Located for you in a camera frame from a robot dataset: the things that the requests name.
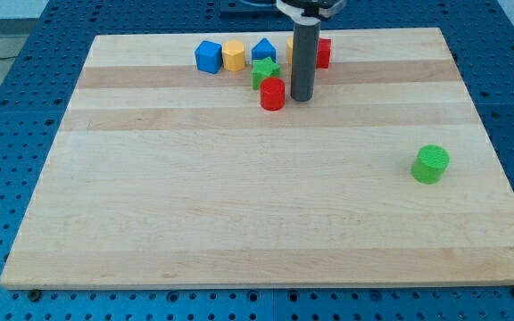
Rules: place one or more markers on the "red cylinder block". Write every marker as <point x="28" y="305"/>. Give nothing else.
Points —
<point x="272" y="94"/>

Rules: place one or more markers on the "green star block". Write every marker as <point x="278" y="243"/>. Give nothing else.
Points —
<point x="263" y="68"/>

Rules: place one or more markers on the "wooden board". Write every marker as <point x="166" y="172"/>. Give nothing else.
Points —
<point x="165" y="177"/>

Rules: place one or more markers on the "yellow hexagon block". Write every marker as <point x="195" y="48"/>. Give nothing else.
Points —
<point x="233" y="55"/>

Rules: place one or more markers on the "blue pentagon block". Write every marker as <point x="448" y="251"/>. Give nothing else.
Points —
<point x="264" y="49"/>

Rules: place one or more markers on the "blue cube block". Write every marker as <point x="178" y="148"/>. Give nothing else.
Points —
<point x="208" y="57"/>

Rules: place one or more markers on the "yellow block behind tool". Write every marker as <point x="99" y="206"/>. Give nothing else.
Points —
<point x="289" y="50"/>

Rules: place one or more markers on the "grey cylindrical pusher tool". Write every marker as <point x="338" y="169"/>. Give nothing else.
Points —
<point x="305" y="46"/>

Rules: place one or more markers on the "red block behind tool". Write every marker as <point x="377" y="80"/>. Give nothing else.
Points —
<point x="323" y="53"/>

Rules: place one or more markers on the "green cylinder block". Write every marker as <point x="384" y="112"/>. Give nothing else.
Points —
<point x="430" y="164"/>

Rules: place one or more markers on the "white tool mount bracket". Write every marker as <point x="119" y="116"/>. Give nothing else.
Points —
<point x="310" y="12"/>

